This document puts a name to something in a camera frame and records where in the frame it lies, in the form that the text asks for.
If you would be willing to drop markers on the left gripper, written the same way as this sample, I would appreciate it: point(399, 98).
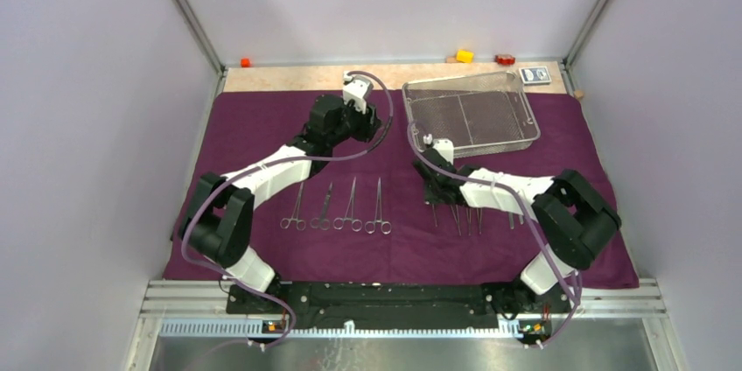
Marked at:
point(367, 123)

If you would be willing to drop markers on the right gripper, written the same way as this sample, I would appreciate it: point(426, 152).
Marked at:
point(429, 196)

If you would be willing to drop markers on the steel angled tweezers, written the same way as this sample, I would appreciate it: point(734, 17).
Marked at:
point(434, 215)

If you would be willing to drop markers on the steel curved tweezers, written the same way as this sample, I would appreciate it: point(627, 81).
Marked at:
point(469, 219)

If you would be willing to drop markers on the purple cloth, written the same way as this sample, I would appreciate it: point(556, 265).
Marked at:
point(246, 127)

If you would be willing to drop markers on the metal mesh instrument tray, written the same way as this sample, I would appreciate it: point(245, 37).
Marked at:
point(481, 114)

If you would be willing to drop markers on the steel forceps clamp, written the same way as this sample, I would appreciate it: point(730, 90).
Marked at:
point(349, 218)

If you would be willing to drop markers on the small steel hemostat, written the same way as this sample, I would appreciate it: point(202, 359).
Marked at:
point(294, 219)

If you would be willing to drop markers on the blue playing card deck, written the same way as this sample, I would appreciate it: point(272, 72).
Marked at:
point(535, 75)

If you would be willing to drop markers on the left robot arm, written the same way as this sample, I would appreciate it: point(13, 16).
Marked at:
point(219, 216)

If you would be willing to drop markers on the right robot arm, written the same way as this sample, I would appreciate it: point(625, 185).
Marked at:
point(571, 221)

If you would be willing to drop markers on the yellow small block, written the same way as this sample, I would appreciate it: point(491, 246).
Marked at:
point(464, 56)

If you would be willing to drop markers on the red small block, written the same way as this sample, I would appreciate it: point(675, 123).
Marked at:
point(504, 59)

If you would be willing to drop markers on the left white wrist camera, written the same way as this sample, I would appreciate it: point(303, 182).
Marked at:
point(355, 91)

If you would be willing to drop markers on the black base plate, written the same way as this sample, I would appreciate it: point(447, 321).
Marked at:
point(398, 306)

